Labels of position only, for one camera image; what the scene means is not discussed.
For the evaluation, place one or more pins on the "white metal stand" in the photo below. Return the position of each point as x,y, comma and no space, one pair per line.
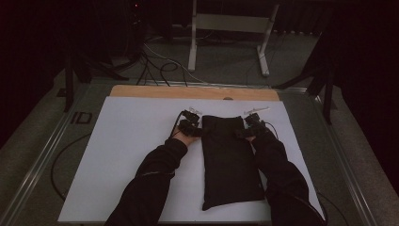
232,23

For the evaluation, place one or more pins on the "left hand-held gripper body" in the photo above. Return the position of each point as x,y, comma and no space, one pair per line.
188,121

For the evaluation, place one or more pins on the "black metal stand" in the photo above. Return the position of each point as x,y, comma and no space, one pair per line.
69,81
327,94

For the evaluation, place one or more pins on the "person's left hand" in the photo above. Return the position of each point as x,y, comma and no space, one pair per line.
185,140

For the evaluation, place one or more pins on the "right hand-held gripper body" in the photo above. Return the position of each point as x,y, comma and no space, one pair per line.
255,124

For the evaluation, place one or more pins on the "black shorts with blue print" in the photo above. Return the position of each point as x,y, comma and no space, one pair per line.
230,163

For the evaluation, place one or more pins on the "long metal floor rail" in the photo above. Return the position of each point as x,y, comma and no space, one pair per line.
345,166
37,163

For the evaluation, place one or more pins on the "white table mat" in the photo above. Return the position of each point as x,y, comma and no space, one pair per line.
125,141

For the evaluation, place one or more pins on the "person's right hand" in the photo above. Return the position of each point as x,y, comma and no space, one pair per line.
250,138

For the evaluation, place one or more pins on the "short metal floor rail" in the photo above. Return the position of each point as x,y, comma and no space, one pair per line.
219,84

